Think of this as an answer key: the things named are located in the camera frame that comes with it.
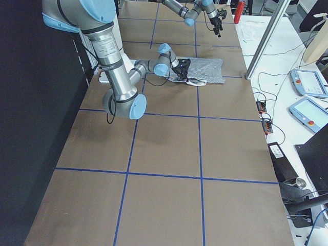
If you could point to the black monitor stand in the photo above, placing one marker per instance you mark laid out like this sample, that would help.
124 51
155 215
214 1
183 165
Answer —
303 205

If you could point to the red cylinder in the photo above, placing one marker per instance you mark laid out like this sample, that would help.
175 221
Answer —
239 11

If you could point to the orange usb hub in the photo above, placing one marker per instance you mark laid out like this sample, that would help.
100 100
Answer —
261 106
267 125

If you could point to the near teach pendant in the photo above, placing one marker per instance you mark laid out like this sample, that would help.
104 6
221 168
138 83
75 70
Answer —
310 114

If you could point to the navy white striped polo shirt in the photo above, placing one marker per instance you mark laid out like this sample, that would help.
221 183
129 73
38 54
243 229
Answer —
201 72

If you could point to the near orange USB hub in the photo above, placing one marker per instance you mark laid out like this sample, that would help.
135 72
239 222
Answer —
267 125

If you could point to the far teach pendant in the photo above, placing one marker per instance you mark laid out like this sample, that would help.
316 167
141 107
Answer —
308 83

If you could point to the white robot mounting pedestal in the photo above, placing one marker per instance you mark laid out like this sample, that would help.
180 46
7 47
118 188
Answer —
120 51

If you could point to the far orange USB hub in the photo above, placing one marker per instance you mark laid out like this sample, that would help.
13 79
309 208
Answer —
261 106

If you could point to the clear plastic bag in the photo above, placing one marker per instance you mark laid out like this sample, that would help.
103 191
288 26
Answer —
251 30

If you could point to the wooden post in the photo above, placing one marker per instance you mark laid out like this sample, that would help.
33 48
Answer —
319 44

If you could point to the black box with label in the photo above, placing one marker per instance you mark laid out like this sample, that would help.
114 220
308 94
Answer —
282 167

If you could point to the brown paper table mat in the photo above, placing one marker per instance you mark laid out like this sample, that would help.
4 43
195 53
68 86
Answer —
194 170

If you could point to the teach pendant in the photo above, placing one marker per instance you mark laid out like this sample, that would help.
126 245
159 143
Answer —
308 83
310 114

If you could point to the aluminium frame post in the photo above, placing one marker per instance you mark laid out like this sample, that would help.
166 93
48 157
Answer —
273 23

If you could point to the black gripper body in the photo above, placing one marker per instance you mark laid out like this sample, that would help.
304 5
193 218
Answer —
214 22
180 70

